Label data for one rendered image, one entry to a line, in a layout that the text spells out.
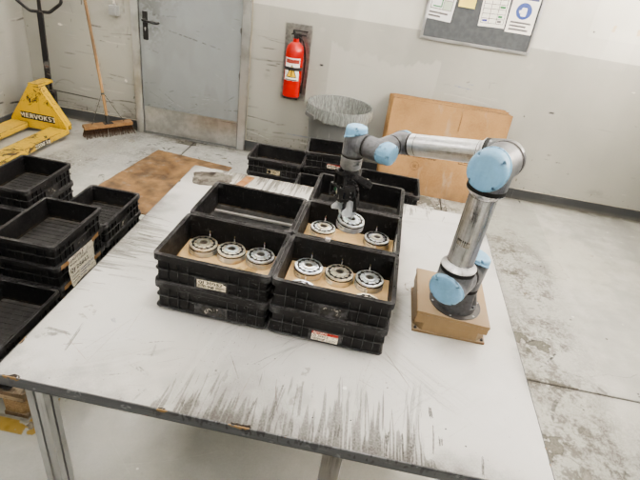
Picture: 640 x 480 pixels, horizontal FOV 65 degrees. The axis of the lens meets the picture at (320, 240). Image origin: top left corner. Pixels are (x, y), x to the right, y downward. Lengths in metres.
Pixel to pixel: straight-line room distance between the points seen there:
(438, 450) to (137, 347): 0.95
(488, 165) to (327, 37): 3.31
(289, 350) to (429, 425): 0.49
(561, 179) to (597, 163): 0.32
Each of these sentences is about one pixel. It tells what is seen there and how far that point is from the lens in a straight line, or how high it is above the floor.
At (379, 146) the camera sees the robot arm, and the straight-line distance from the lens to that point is 1.66.
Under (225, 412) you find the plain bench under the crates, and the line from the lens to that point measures 1.51.
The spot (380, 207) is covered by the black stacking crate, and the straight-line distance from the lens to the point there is 2.37.
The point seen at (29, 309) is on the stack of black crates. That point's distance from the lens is 2.63.
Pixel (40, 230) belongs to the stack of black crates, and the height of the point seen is 0.49.
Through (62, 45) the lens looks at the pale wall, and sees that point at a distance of 5.55.
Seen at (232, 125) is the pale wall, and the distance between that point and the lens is 4.97.
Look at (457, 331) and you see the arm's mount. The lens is 1.88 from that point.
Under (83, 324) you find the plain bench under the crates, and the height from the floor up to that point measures 0.70.
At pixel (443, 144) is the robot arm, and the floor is 1.35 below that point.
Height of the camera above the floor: 1.87
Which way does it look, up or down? 31 degrees down
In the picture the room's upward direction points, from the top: 9 degrees clockwise
